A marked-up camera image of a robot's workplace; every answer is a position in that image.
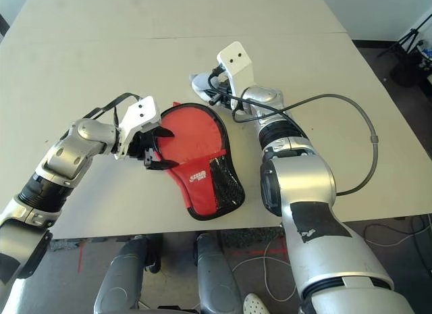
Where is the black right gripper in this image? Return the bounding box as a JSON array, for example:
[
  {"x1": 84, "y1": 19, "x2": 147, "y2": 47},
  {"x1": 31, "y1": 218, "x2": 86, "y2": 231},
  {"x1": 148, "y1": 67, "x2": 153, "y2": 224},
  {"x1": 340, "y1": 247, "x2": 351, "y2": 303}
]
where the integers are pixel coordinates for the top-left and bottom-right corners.
[{"x1": 209, "y1": 74, "x2": 237, "y2": 107}]

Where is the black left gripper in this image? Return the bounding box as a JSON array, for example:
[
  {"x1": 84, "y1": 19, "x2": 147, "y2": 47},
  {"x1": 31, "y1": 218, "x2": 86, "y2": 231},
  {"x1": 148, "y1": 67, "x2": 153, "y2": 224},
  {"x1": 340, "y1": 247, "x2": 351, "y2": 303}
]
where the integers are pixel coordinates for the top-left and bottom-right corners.
[{"x1": 130, "y1": 126, "x2": 176, "y2": 171}]

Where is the grey white plush keychain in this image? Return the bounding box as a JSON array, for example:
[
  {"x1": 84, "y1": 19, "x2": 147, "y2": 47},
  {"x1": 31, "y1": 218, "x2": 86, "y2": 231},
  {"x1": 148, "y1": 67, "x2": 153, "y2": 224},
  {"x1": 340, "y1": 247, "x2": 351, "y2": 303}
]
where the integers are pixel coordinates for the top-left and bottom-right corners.
[{"x1": 188, "y1": 70, "x2": 224, "y2": 106}]

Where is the black red paddle case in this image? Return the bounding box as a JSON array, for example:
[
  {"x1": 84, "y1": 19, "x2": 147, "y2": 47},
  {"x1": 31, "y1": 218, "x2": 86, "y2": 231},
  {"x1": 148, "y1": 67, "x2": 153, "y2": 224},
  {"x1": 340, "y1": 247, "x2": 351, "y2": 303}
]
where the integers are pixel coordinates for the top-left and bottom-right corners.
[{"x1": 151, "y1": 100, "x2": 246, "y2": 222}]

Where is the grey speckled floor mat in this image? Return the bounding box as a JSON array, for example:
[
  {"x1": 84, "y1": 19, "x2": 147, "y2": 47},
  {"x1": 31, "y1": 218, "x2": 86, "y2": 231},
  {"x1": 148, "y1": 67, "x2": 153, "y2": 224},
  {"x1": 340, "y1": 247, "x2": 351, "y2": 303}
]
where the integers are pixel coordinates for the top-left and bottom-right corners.
[{"x1": 49, "y1": 237, "x2": 109, "y2": 251}]

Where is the grey robot right leg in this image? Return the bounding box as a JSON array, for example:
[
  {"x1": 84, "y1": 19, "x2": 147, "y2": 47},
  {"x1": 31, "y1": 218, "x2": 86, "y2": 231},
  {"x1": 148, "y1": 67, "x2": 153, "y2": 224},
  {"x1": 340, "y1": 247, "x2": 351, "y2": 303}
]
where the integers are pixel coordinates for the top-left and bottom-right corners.
[{"x1": 195, "y1": 233, "x2": 242, "y2": 314}]

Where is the grey robot leg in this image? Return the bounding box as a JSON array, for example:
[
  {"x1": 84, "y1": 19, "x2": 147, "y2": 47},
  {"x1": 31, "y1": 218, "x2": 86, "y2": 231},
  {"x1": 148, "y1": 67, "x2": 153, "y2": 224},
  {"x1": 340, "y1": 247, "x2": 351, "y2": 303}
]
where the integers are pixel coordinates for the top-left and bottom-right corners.
[
  {"x1": 195, "y1": 233, "x2": 242, "y2": 314},
  {"x1": 93, "y1": 235, "x2": 150, "y2": 314}
]

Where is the grey robot left leg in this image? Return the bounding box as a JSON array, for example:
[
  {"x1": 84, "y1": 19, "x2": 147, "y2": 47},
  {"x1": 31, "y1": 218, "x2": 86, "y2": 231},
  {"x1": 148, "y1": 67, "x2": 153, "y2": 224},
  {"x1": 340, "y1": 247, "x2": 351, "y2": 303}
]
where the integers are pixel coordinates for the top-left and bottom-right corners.
[{"x1": 93, "y1": 235, "x2": 150, "y2": 314}]

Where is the white perforated clog shoe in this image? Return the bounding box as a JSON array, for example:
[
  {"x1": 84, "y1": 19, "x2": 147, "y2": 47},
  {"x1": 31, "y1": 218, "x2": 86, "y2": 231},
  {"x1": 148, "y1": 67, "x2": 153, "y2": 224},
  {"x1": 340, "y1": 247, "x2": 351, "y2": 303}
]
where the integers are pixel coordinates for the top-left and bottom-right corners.
[{"x1": 243, "y1": 292, "x2": 271, "y2": 314}]

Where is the black rubbish bin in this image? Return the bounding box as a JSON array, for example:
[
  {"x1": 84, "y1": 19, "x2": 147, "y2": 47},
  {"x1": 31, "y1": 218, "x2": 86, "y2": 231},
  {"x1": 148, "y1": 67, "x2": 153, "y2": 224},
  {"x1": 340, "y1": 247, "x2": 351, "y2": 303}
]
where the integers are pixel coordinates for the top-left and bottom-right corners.
[{"x1": 390, "y1": 53, "x2": 427, "y2": 88}]

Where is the black tripod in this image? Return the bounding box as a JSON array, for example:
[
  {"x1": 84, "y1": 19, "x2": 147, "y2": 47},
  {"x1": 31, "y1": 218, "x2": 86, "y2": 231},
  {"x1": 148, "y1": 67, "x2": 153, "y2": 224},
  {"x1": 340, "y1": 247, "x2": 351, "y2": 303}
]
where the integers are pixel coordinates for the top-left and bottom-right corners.
[{"x1": 377, "y1": 15, "x2": 432, "y2": 59}]

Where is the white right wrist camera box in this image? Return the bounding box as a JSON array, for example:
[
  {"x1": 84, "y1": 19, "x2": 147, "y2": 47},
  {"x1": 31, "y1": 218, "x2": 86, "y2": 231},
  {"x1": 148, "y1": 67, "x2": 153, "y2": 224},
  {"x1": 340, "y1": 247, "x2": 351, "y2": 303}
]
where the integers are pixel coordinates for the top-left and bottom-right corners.
[{"x1": 216, "y1": 41, "x2": 255, "y2": 113}]

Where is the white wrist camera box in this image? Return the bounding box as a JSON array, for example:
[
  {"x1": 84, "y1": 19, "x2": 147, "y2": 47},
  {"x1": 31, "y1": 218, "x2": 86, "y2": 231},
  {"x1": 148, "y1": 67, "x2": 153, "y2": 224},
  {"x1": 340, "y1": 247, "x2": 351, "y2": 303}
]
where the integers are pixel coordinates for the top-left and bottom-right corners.
[
  {"x1": 113, "y1": 96, "x2": 161, "y2": 161},
  {"x1": 216, "y1": 41, "x2": 255, "y2": 113}
]

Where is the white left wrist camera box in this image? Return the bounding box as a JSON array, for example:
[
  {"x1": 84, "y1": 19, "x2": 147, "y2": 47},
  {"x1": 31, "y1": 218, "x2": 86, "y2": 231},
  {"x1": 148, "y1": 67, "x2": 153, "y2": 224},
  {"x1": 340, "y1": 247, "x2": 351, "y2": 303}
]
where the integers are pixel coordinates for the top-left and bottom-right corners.
[{"x1": 113, "y1": 96, "x2": 161, "y2": 161}]

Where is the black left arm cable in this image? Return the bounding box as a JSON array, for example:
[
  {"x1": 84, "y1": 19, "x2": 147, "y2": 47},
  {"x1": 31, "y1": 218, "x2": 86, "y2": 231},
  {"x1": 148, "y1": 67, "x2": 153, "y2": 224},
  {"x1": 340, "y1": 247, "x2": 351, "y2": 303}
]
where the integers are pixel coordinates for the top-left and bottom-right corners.
[{"x1": 82, "y1": 92, "x2": 143, "y2": 126}]

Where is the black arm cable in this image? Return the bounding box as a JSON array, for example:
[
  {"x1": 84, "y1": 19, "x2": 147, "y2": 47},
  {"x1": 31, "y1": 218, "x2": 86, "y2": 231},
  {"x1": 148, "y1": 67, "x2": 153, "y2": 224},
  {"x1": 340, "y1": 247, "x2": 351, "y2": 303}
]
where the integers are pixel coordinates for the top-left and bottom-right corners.
[
  {"x1": 82, "y1": 92, "x2": 143, "y2": 126},
  {"x1": 208, "y1": 68, "x2": 379, "y2": 197}
]

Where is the white floor cable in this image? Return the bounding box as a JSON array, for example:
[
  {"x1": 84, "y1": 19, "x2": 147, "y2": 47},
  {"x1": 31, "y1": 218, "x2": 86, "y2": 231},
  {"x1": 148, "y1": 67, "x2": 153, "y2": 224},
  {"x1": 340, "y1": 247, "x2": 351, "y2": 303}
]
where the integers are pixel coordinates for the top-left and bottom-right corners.
[{"x1": 232, "y1": 237, "x2": 298, "y2": 304}]

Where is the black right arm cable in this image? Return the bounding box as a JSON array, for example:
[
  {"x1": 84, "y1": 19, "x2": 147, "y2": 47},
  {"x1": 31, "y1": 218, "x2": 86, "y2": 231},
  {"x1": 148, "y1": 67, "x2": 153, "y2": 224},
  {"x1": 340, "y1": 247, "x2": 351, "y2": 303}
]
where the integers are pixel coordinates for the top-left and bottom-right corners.
[{"x1": 208, "y1": 68, "x2": 379, "y2": 197}]

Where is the black floor cable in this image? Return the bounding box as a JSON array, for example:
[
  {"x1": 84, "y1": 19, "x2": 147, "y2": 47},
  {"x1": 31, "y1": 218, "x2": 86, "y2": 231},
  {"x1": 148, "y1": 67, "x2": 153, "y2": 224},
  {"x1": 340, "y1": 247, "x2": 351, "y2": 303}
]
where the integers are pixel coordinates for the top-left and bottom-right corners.
[{"x1": 362, "y1": 215, "x2": 432, "y2": 248}]

